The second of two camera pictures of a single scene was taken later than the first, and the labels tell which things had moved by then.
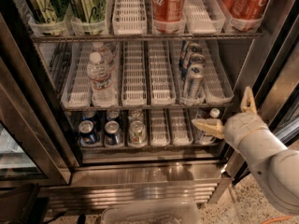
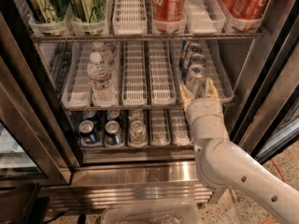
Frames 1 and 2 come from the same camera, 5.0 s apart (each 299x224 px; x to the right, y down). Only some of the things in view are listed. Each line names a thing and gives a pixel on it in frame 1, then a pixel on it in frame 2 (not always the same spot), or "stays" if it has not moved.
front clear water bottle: x=103 y=92 stays
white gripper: x=242 y=129 -> x=203 y=108
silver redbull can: x=195 y=77 stays
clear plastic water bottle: x=104 y=83 stays
